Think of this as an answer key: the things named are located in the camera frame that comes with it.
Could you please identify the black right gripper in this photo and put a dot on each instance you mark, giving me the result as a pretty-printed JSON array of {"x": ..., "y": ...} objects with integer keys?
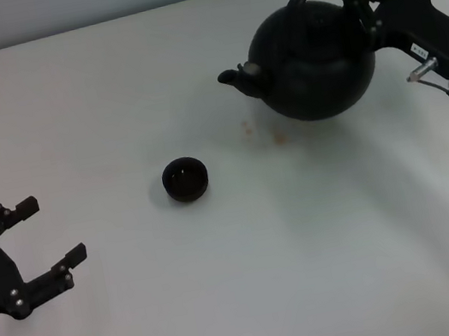
[{"x": 411, "y": 17}]

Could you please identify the black round teapot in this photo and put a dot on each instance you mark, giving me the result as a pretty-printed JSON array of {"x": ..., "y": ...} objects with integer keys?
[{"x": 312, "y": 74}]

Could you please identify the small dark teacup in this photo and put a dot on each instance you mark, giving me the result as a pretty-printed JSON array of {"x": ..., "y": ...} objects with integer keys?
[{"x": 186, "y": 185}]

